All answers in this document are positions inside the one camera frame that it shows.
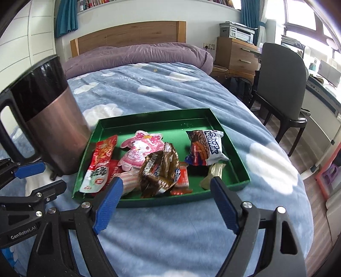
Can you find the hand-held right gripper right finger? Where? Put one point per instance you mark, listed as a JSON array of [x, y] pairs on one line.
[[223, 205]]

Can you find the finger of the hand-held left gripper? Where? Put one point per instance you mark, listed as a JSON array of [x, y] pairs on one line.
[[29, 170], [26, 198]]

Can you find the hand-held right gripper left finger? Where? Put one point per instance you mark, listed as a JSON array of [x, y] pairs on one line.
[[109, 207]]

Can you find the pale green candy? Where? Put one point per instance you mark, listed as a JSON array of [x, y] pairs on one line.
[[213, 171]]

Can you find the pink striped candy wrapper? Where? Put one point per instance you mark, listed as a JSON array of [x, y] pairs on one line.
[[130, 179]]

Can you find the dark red square snack packet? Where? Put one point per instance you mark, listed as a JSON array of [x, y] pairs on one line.
[[115, 167]]

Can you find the red and white snack pouch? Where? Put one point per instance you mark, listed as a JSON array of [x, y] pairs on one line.
[[100, 165]]

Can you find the small red clear-ended candy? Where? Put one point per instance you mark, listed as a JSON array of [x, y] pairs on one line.
[[183, 178]]

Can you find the pink cartoon character snack packet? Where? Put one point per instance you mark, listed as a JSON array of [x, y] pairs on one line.
[[135, 154]]

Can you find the brown chocolate snack packet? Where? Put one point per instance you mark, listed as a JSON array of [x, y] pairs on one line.
[[157, 170]]

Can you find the green box tray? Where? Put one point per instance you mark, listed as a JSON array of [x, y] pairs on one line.
[[165, 125]]

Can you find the black and copper electric kettle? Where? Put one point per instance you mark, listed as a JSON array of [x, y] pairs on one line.
[[53, 119]]

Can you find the purple plastic stool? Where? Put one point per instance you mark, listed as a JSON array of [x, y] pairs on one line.
[[331, 173]]

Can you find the black backpack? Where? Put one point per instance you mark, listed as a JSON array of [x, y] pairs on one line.
[[241, 90]]

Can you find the blue cloud-print blanket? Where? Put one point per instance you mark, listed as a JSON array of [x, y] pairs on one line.
[[159, 88]]

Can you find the low wooden bedside table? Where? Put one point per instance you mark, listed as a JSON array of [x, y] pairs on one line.
[[221, 74]]

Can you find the white wardrobe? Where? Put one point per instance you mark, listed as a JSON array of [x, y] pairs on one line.
[[34, 32]]

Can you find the dark grey chair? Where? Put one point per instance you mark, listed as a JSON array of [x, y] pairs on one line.
[[282, 80]]

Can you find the white desk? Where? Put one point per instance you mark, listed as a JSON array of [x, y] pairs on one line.
[[322, 93]]

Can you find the wooden drawer cabinet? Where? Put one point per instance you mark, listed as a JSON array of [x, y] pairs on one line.
[[234, 56]]

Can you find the purple pillow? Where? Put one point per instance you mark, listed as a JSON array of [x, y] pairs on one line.
[[138, 54]]

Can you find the teal curtain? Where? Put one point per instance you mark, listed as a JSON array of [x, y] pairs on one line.
[[66, 16], [250, 10]]

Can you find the wooden headboard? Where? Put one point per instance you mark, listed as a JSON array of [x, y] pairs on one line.
[[128, 33]]

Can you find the grey desktop box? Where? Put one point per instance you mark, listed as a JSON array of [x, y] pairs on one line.
[[329, 72]]

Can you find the white printer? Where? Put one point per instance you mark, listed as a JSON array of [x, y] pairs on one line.
[[237, 32]]

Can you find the row of books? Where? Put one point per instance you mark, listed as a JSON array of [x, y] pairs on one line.
[[90, 4]]

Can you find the round desk lamp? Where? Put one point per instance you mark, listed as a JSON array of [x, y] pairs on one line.
[[331, 42]]

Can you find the white wall socket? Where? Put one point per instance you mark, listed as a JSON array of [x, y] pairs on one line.
[[208, 46]]

